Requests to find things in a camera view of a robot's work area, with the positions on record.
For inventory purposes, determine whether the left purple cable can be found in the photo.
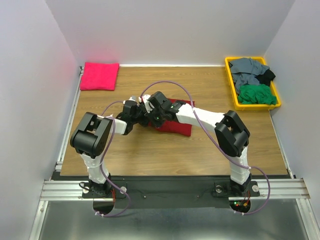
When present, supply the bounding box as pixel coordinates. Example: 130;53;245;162
93;100;132;218

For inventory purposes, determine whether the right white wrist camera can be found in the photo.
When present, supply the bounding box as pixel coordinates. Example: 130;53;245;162
138;94;155;113

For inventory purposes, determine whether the black t shirt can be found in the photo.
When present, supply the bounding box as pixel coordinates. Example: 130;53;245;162
255;69;276;87

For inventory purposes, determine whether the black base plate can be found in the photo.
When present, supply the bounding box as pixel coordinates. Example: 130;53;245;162
82;175;261;210

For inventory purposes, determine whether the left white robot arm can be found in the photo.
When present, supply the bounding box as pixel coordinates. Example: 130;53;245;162
70;98;148;197

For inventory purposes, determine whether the grey t shirt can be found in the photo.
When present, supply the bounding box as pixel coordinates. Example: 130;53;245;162
228;57;270;90

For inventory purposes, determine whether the green t shirt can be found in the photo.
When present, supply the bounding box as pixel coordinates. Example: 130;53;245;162
237;84;277;105

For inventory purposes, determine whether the aluminium frame rail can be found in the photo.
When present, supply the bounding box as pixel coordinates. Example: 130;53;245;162
29;64;311;240

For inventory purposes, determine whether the folded pink t shirt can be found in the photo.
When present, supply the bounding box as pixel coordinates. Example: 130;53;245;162
79;62;120;91

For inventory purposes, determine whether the dark red t shirt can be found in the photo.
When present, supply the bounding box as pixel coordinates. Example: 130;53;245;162
148;98;192;137

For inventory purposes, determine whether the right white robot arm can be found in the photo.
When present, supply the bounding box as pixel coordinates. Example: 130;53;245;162
140;91;251;195

